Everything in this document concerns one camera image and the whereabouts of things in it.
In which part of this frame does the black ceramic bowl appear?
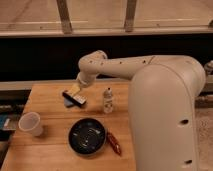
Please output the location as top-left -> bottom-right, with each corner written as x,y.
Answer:
68,118 -> 107,156

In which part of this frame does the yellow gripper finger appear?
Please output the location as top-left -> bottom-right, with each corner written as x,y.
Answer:
68,83 -> 81,95

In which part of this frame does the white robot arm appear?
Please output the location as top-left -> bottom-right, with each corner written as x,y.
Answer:
76,50 -> 206,171

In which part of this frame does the small clear plastic bottle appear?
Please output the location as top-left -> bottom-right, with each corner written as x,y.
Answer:
103,88 -> 113,113

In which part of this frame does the left wooden post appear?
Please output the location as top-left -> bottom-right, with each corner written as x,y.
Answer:
56,0 -> 72,34

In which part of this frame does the right wooden post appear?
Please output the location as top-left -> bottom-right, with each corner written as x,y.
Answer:
124,0 -> 137,32

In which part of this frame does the translucent plastic cup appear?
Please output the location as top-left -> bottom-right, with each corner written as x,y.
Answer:
18,112 -> 43,137

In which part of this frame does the wooden post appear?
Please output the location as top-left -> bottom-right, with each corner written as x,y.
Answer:
56,0 -> 72,34
124,0 -> 137,32

